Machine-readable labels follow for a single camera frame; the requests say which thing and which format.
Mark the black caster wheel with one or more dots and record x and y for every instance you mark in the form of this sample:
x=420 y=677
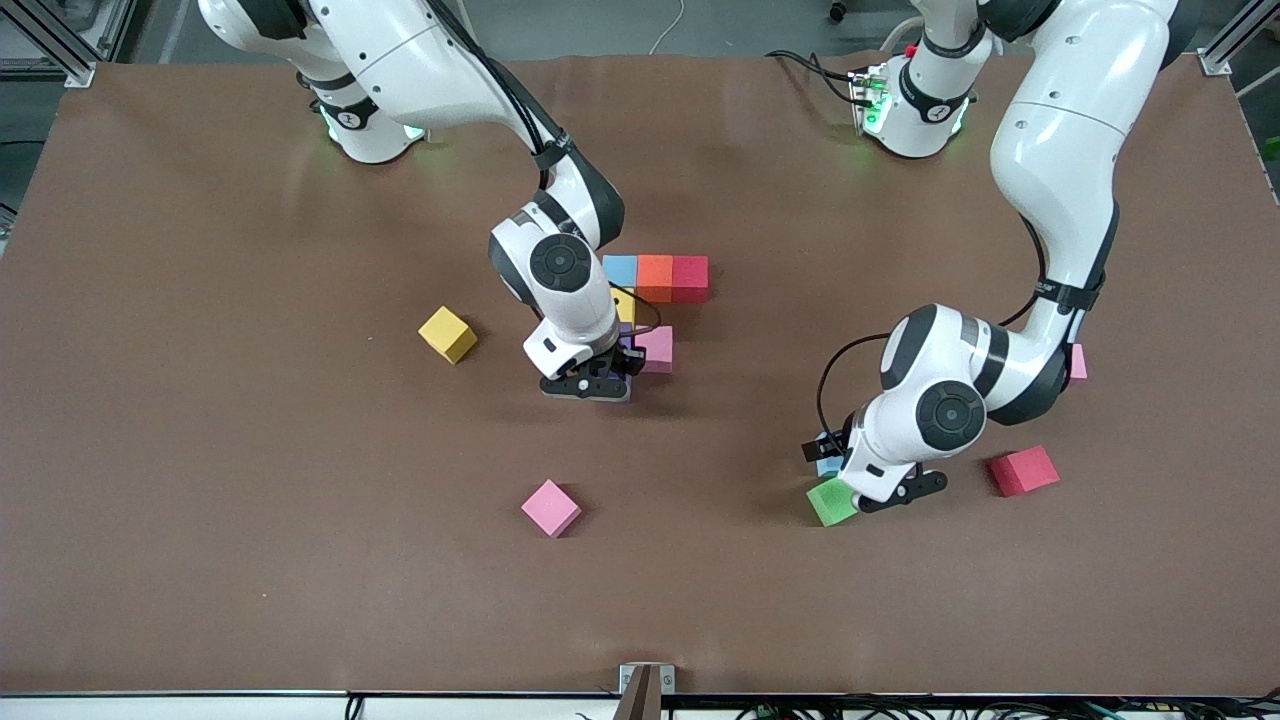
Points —
x=838 y=10

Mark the aluminium frame post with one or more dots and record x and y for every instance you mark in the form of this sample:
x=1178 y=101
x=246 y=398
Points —
x=50 y=40
x=1235 y=40

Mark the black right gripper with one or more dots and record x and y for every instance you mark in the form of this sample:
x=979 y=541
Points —
x=631 y=358

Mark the pink foam cube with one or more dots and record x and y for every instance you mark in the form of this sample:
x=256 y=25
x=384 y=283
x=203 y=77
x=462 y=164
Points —
x=658 y=348
x=550 y=507
x=1077 y=362

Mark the red foam cube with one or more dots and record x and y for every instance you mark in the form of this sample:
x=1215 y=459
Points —
x=1023 y=470
x=690 y=277

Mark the yellow foam cube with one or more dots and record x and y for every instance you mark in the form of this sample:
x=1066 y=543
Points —
x=446 y=333
x=626 y=305

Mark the brown table cover mat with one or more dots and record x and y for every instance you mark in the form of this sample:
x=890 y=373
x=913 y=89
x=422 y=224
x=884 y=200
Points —
x=250 y=550

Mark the green foam cube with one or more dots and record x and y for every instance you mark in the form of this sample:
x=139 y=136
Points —
x=828 y=503

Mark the metal table edge bracket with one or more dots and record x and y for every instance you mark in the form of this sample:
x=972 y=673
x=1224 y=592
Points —
x=646 y=680

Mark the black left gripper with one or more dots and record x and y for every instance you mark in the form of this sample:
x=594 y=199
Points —
x=838 y=438

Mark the orange foam cube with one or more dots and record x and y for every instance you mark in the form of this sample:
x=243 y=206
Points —
x=655 y=277

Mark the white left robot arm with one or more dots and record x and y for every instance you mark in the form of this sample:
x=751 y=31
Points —
x=1070 y=150

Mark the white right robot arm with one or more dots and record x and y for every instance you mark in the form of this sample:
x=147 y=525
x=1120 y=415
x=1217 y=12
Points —
x=420 y=60

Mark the small green object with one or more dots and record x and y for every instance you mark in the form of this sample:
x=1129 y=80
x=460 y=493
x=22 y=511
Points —
x=1272 y=148

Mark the blue foam cube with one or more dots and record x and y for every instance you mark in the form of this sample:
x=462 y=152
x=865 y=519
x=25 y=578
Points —
x=625 y=272
x=828 y=465

